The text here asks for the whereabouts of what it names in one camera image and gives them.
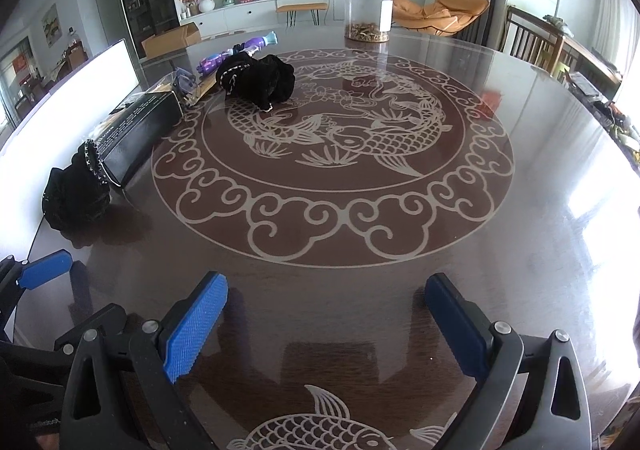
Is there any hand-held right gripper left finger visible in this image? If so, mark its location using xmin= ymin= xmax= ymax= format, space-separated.
xmin=59 ymin=271 xmax=229 ymax=450

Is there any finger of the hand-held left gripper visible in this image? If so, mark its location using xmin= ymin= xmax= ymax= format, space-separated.
xmin=0 ymin=249 xmax=74 ymax=326
xmin=53 ymin=303 xmax=129 ymax=356

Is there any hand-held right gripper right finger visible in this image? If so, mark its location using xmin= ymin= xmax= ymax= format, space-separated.
xmin=424 ymin=273 xmax=593 ymax=450

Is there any black velvet cloth with studded trim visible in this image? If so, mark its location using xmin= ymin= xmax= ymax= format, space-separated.
xmin=41 ymin=140 xmax=112 ymax=236

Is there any long black cardboard box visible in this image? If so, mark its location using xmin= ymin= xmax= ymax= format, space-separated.
xmin=92 ymin=90 xmax=184 ymax=189

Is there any white storage box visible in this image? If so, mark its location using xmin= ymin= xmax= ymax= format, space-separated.
xmin=0 ymin=38 xmax=143 ymax=166

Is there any black velvet cloth with white stitching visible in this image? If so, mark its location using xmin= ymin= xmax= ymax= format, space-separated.
xmin=215 ymin=53 xmax=296 ymax=113

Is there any clear plastic bag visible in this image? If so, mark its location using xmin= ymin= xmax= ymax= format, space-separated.
xmin=165 ymin=68 xmax=199 ymax=97

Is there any silver metal cylinder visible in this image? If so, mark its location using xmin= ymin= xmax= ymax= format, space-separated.
xmin=181 ymin=79 xmax=219 ymax=111

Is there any brown cardboard box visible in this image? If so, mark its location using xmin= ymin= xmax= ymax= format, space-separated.
xmin=141 ymin=23 xmax=203 ymax=59

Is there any purple and teal toy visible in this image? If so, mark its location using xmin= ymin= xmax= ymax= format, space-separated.
xmin=197 ymin=30 xmax=279 ymax=77

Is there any cluttered wooden side table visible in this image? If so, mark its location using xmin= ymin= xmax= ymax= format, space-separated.
xmin=542 ymin=14 xmax=640 ymax=156

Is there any wooden dining chair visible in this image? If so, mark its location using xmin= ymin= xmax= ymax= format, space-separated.
xmin=501 ymin=5 xmax=568 ymax=77

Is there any orange lounge chair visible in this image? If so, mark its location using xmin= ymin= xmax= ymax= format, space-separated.
xmin=391 ymin=0 xmax=491 ymax=38

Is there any white tv cabinet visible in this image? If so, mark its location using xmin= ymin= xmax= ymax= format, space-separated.
xmin=179 ymin=0 xmax=347 ymax=38

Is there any clear plastic jar black lid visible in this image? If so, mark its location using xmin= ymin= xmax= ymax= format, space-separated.
xmin=343 ymin=0 xmax=395 ymax=43

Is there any orange bench with metal legs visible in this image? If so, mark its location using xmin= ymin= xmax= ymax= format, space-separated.
xmin=275 ymin=3 xmax=330 ymax=27

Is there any white sheer curtain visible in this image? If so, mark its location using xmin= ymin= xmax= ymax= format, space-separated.
xmin=590 ymin=0 xmax=640 ymax=81

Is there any framed wall picture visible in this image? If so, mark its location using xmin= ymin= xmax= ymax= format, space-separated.
xmin=41 ymin=3 xmax=62 ymax=48

